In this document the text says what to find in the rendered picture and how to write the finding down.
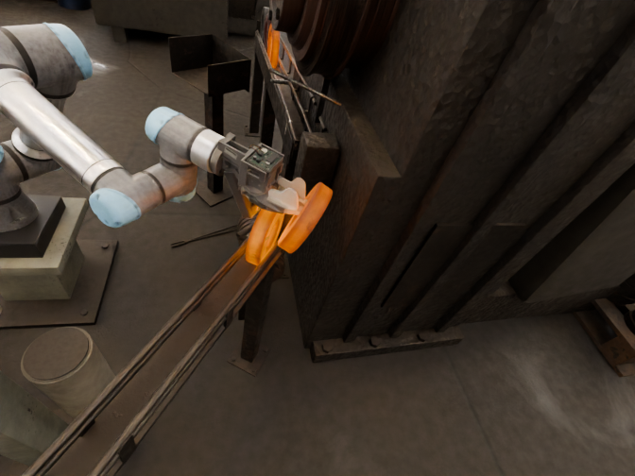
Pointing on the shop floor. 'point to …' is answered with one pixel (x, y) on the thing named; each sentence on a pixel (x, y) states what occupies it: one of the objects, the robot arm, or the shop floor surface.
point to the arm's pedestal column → (60, 290)
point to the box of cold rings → (163, 17)
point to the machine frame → (459, 163)
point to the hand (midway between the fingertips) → (306, 212)
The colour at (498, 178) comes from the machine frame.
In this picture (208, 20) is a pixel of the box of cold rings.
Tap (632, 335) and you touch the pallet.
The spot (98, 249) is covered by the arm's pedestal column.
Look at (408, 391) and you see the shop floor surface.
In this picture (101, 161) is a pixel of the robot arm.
